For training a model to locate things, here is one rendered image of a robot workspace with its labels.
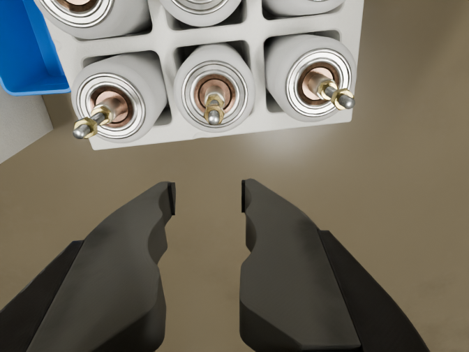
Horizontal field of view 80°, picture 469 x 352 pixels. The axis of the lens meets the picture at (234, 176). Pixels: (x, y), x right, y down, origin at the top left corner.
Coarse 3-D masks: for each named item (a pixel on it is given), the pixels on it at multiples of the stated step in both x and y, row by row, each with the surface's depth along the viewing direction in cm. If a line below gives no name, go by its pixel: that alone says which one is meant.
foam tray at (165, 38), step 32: (256, 0) 34; (352, 0) 34; (64, 32) 35; (160, 32) 35; (192, 32) 35; (224, 32) 35; (256, 32) 36; (288, 32) 36; (320, 32) 43; (352, 32) 36; (64, 64) 36; (256, 64) 37; (256, 96) 40; (160, 128) 41; (192, 128) 41; (256, 128) 42; (288, 128) 42
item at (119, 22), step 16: (128, 0) 28; (144, 0) 34; (48, 16) 28; (112, 16) 28; (128, 16) 30; (144, 16) 37; (80, 32) 29; (96, 32) 29; (112, 32) 30; (128, 32) 37
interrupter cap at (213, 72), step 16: (208, 64) 30; (224, 64) 30; (192, 80) 31; (208, 80) 31; (224, 80) 31; (240, 80) 31; (192, 96) 32; (240, 96) 32; (192, 112) 33; (240, 112) 33
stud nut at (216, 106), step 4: (212, 104) 25; (216, 104) 25; (208, 108) 25; (212, 108) 25; (216, 108) 25; (220, 108) 25; (204, 112) 25; (208, 112) 25; (220, 112) 25; (224, 112) 25; (204, 116) 25; (220, 116) 25; (220, 120) 26
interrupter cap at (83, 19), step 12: (48, 0) 27; (60, 0) 27; (72, 0) 27; (84, 0) 27; (96, 0) 27; (108, 0) 27; (48, 12) 27; (60, 12) 27; (72, 12) 27; (84, 12) 27; (96, 12) 28; (108, 12) 27; (72, 24) 28; (84, 24) 28; (96, 24) 28
